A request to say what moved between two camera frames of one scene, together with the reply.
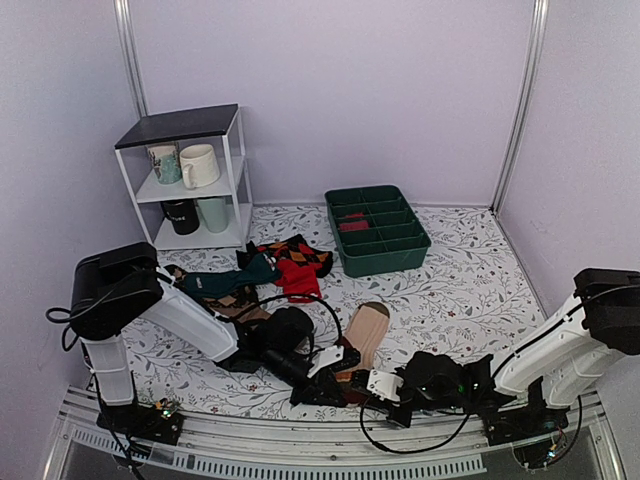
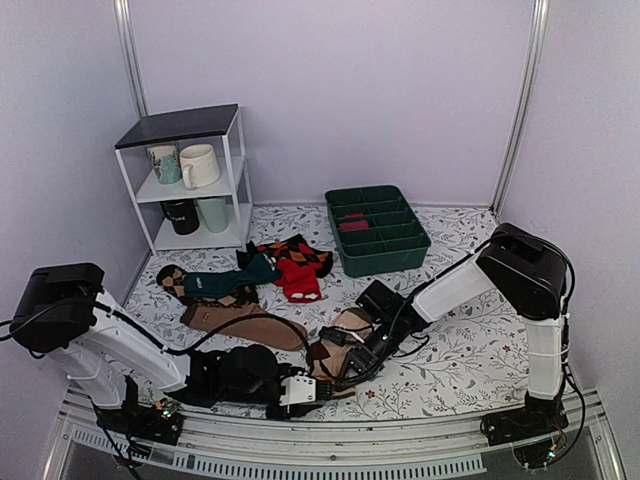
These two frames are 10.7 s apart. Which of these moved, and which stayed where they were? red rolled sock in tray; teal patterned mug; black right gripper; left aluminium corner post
Moved: black right gripper
Stayed: left aluminium corner post; teal patterned mug; red rolled sock in tray
